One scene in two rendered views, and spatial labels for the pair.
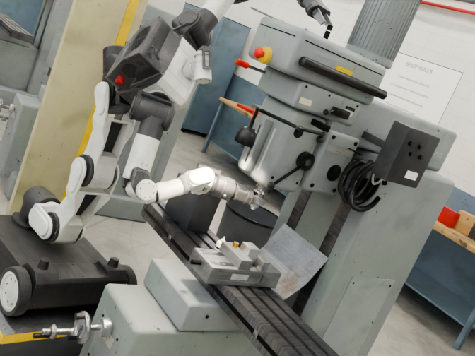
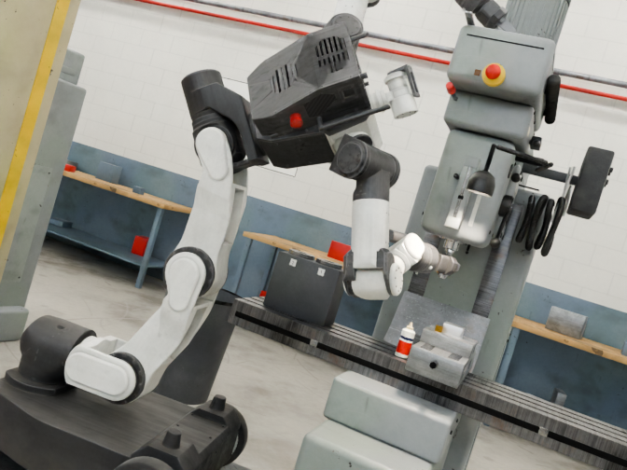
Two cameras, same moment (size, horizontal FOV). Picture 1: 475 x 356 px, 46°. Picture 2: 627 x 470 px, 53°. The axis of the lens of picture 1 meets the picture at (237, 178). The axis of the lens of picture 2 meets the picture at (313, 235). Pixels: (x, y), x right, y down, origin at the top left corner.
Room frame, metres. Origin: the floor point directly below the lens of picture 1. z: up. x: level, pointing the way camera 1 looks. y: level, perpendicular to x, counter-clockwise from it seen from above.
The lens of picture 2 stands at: (0.74, 1.25, 1.28)
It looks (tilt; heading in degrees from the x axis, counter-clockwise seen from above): 2 degrees down; 329
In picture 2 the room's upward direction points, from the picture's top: 17 degrees clockwise
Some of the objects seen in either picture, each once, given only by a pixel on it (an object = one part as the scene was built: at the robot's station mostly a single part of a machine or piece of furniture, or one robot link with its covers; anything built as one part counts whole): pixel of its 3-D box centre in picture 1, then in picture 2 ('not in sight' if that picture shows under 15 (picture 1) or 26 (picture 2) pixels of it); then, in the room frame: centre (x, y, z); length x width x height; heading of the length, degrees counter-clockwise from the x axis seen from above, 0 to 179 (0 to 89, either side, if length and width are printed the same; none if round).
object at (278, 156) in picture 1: (280, 144); (469, 189); (2.17, -0.11, 1.47); 0.21 x 0.19 x 0.32; 39
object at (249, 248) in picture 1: (248, 252); (452, 334); (2.11, -0.15, 1.03); 0.06 x 0.05 x 0.06; 39
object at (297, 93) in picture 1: (309, 96); (491, 126); (2.19, -0.14, 1.68); 0.34 x 0.24 x 0.10; 129
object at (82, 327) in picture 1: (91, 327); not in sight; (1.85, 0.28, 0.62); 0.16 x 0.12 x 0.12; 129
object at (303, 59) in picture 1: (345, 78); (550, 102); (2.08, -0.22, 1.79); 0.45 x 0.04 x 0.04; 129
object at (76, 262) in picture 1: (54, 242); (116, 401); (2.44, 0.68, 0.59); 0.64 x 0.52 x 0.33; 49
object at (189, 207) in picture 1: (193, 200); (307, 285); (2.50, 0.15, 1.02); 0.22 x 0.12 x 0.20; 41
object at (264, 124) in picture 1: (256, 144); (463, 193); (2.10, -0.02, 1.45); 0.04 x 0.04 x 0.21; 39
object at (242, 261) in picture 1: (235, 255); (447, 342); (2.07, -0.11, 1.01); 0.15 x 0.06 x 0.04; 39
